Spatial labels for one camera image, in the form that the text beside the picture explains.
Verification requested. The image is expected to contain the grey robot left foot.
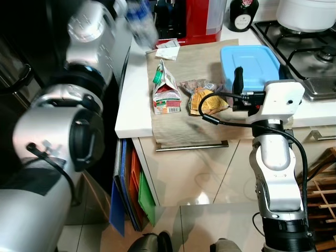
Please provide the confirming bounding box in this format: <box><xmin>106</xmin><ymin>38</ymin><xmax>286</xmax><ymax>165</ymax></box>
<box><xmin>128</xmin><ymin>232</ymin><xmax>174</xmax><ymax>252</ymax></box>

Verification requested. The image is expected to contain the clear plastic water bottle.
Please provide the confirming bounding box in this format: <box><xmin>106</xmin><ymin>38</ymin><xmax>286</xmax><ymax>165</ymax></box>
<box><xmin>122</xmin><ymin>0</ymin><xmax>160</xmax><ymax>49</ymax></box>

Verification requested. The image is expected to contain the grey robot foot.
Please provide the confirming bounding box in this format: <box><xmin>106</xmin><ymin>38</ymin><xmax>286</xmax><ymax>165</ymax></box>
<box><xmin>209</xmin><ymin>238</ymin><xmax>243</xmax><ymax>252</ymax></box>
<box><xmin>128</xmin><ymin>232</ymin><xmax>174</xmax><ymax>252</ymax></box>

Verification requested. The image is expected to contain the steel gas stove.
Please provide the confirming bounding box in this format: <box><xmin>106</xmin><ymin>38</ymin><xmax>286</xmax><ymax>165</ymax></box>
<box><xmin>251</xmin><ymin>20</ymin><xmax>336</xmax><ymax>102</ymax></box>

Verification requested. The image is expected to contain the beige counter mat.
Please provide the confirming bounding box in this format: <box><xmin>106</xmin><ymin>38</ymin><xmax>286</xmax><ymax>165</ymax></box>
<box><xmin>145</xmin><ymin>39</ymin><xmax>296</xmax><ymax>148</ymax></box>

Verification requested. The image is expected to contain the dark patterned snack bag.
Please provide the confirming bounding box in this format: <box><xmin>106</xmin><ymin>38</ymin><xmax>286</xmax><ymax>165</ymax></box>
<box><xmin>177</xmin><ymin>79</ymin><xmax>217</xmax><ymax>96</ymax></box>

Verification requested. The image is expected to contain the drink carton with green cap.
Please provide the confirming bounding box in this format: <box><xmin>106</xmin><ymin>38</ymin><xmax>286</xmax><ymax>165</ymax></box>
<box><xmin>152</xmin><ymin>59</ymin><xmax>183</xmax><ymax>115</ymax></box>

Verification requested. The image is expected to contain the yellow snack bag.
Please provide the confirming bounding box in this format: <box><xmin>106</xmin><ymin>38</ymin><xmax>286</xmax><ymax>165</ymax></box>
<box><xmin>188</xmin><ymin>87</ymin><xmax>230</xmax><ymax>117</ymax></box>

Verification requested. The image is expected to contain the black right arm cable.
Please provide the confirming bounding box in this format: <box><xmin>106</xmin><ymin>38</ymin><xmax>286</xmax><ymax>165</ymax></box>
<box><xmin>198</xmin><ymin>92</ymin><xmax>311</xmax><ymax>226</ymax></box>

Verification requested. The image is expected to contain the orange board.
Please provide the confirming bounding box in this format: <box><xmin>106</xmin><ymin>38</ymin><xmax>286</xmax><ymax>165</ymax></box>
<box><xmin>129</xmin><ymin>150</ymin><xmax>145</xmax><ymax>226</ymax></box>

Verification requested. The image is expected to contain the red and black coffee machine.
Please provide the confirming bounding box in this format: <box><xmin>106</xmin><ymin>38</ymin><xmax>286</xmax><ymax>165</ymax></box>
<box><xmin>155</xmin><ymin>0</ymin><xmax>227</xmax><ymax>46</ymax></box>

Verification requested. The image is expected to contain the cream kitchen cabinet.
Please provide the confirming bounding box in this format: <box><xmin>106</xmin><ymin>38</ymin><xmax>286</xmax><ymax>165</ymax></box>
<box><xmin>114</xmin><ymin>26</ymin><xmax>336</xmax><ymax>208</ymax></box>

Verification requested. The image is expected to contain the white crumpled paper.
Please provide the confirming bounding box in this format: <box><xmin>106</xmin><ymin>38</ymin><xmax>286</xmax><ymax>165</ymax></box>
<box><xmin>155</xmin><ymin>40</ymin><xmax>181</xmax><ymax>61</ymax></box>

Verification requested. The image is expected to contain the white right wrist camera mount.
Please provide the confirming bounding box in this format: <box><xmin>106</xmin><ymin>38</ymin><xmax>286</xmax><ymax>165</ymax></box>
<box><xmin>261</xmin><ymin>80</ymin><xmax>306</xmax><ymax>124</ymax></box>

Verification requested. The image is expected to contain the long metal drawer handle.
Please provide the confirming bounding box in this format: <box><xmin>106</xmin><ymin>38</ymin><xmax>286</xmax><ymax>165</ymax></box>
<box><xmin>309</xmin><ymin>130</ymin><xmax>336</xmax><ymax>141</ymax></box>
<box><xmin>154</xmin><ymin>140</ymin><xmax>230</xmax><ymax>152</ymax></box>

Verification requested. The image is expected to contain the green board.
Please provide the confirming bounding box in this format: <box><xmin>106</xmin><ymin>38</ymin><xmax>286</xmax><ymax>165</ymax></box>
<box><xmin>138</xmin><ymin>184</ymin><xmax>158</xmax><ymax>226</ymax></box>

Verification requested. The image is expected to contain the white cooking pot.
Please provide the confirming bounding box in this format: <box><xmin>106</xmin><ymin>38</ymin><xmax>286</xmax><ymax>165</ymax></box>
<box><xmin>275</xmin><ymin>0</ymin><xmax>336</xmax><ymax>34</ymax></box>

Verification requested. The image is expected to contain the dark round labelled bottle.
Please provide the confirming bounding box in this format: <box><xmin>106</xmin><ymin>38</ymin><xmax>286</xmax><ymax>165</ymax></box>
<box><xmin>228</xmin><ymin>0</ymin><xmax>260</xmax><ymax>33</ymax></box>

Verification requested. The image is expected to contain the wooden slatted rack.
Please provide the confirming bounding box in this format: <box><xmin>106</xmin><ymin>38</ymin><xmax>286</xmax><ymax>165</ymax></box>
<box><xmin>303</xmin><ymin>147</ymin><xmax>336</xmax><ymax>252</ymax></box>

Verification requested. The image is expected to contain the blue plastic food container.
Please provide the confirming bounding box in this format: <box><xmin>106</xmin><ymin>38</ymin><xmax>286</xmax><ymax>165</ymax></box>
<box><xmin>220</xmin><ymin>45</ymin><xmax>282</xmax><ymax>93</ymax></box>

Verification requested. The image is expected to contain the grey robot right foot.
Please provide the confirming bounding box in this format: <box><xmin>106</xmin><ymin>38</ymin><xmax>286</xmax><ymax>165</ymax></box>
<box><xmin>209</xmin><ymin>238</ymin><xmax>243</xmax><ymax>252</ymax></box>

